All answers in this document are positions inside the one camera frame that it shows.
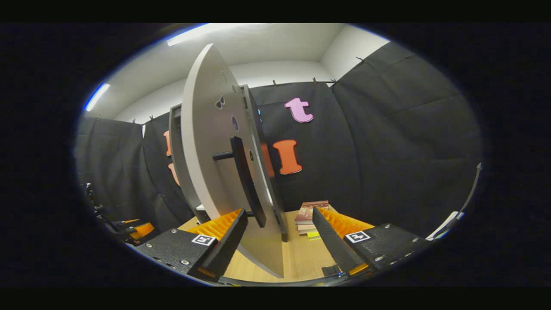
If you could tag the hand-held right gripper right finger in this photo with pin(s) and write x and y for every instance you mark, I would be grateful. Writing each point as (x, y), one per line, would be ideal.
(333, 249)

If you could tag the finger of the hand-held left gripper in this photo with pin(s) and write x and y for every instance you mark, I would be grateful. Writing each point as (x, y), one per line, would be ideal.
(142, 230)

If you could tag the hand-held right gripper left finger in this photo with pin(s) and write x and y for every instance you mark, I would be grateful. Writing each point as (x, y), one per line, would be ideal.
(228, 249)

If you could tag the dark grey cabinet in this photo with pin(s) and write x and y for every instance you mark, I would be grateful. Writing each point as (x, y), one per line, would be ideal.
(175, 146)

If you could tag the white cabinet door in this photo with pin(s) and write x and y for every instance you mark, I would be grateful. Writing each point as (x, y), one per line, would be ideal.
(202, 142)

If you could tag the white cabinet shelf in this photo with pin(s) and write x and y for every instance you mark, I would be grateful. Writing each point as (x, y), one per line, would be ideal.
(201, 207)

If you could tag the yellow book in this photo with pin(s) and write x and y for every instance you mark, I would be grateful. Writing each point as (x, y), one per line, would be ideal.
(314, 236)

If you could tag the pale book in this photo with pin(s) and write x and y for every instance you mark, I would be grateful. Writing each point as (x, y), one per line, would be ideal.
(306, 228)

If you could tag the maroon book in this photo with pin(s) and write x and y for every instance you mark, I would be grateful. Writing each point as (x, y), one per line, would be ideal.
(304, 215)

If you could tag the black backdrop cloth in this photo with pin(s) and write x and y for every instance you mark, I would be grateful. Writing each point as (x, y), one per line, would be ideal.
(387, 150)

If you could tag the white flat panel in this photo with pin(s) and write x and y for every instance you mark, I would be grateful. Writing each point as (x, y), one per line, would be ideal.
(447, 221)

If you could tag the long ceiling light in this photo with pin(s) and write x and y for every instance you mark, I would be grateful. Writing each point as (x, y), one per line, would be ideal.
(97, 97)

